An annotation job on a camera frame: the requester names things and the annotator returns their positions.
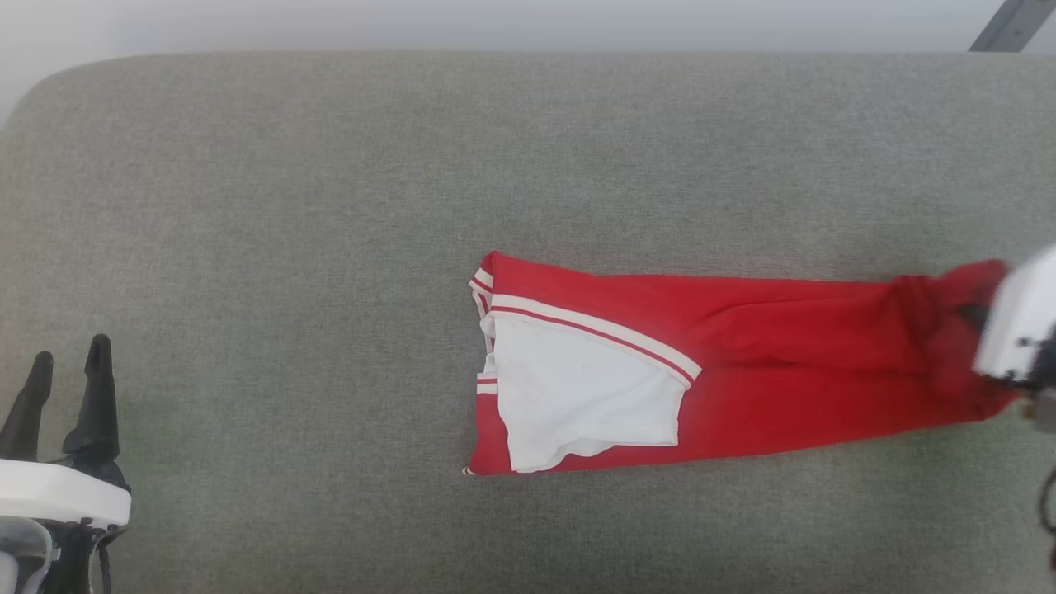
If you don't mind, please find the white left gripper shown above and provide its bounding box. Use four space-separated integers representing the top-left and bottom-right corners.
0 333 133 594

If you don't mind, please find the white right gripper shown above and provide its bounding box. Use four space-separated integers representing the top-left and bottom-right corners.
957 243 1056 389

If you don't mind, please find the red and white basketball jersey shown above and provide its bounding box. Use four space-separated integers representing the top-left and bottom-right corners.
462 250 1021 478

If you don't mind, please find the grey-green fabric sofa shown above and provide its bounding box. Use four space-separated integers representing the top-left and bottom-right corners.
0 51 1056 594

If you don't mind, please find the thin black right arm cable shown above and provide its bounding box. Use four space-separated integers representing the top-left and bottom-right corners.
1037 467 1056 572

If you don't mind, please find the grey metal wall bar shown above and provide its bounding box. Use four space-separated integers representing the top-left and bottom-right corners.
969 0 1056 53

